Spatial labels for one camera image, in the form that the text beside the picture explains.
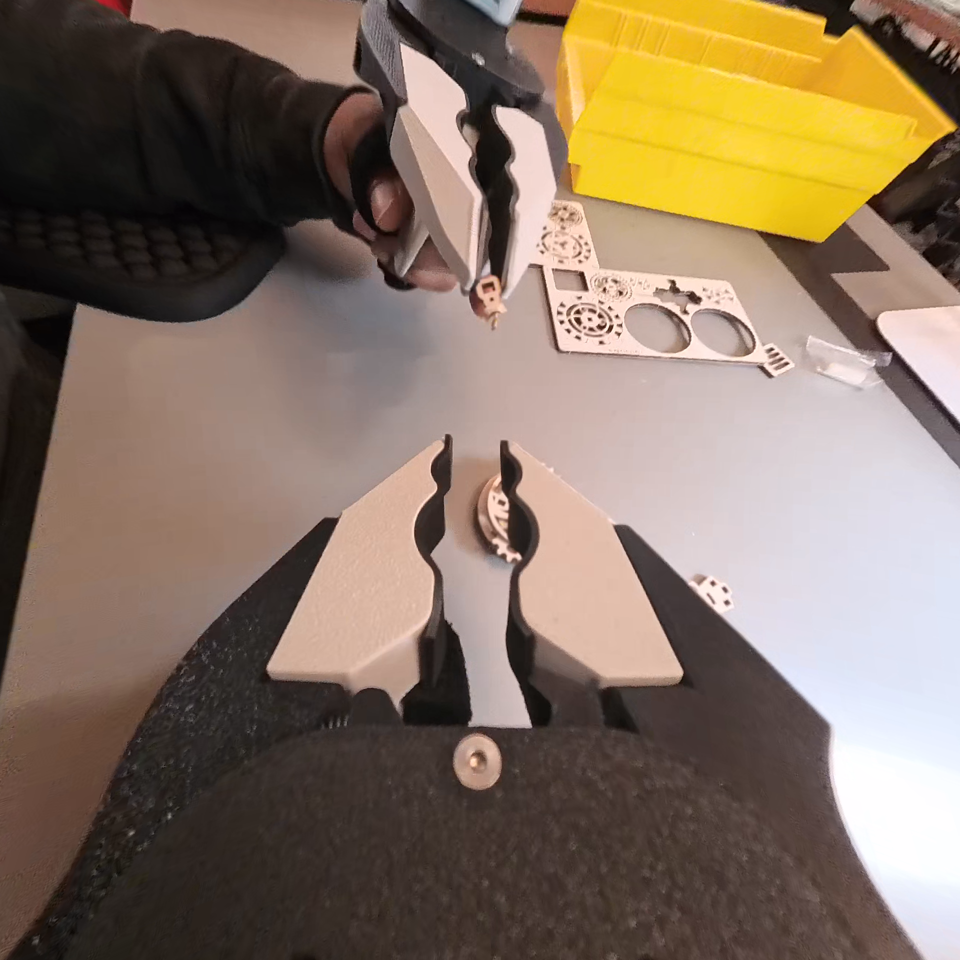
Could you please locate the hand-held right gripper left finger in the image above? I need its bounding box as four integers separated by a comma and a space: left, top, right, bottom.
267, 433, 455, 702

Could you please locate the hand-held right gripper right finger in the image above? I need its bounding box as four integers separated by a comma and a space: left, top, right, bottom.
498, 441, 685, 702

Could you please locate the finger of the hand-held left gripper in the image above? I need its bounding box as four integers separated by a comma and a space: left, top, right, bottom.
491, 105, 562, 300
386, 41, 492, 292

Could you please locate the ornate wooden cross piece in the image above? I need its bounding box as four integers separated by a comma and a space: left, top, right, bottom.
688, 573, 736, 615

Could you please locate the round wooden gear assembly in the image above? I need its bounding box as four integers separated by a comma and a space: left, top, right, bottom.
476, 472, 543, 575

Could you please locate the small wooden key piece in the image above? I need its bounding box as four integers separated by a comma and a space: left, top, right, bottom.
466, 276, 507, 331

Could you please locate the wooden sheet with round holes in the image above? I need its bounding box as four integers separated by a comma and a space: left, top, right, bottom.
541, 264, 774, 365

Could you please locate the person's left hand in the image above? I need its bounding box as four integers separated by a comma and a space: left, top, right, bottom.
322, 90, 459, 295

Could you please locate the wooden sheet with large gears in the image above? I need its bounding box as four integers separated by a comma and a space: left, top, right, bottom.
528, 198, 595, 269

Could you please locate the yellow plastic bin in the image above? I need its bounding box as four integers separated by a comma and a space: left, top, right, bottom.
556, 0, 960, 243

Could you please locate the black chair armrest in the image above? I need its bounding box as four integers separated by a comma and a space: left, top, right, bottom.
0, 204, 288, 325

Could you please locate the clear plastic parts bag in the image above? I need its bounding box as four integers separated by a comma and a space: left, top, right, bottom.
806, 335, 894, 389

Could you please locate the white stand base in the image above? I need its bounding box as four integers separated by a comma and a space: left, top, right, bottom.
876, 306, 960, 423

